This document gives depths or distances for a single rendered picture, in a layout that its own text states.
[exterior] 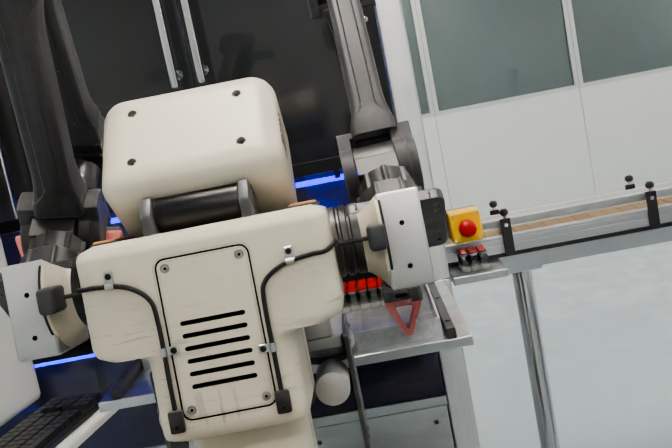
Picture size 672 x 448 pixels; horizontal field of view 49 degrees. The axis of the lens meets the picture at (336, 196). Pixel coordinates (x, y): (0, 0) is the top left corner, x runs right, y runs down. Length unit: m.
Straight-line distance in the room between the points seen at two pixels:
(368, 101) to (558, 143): 5.57
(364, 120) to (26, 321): 0.49
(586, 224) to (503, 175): 4.57
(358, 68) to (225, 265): 0.39
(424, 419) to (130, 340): 1.15
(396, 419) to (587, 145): 4.99
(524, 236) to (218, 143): 1.18
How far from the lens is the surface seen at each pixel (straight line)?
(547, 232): 1.90
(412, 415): 1.87
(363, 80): 1.04
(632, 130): 6.74
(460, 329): 1.42
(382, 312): 1.60
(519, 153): 6.48
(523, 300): 1.97
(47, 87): 0.92
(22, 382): 1.83
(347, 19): 1.10
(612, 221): 1.94
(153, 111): 0.90
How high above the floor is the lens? 1.35
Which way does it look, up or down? 7 degrees down
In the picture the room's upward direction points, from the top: 11 degrees counter-clockwise
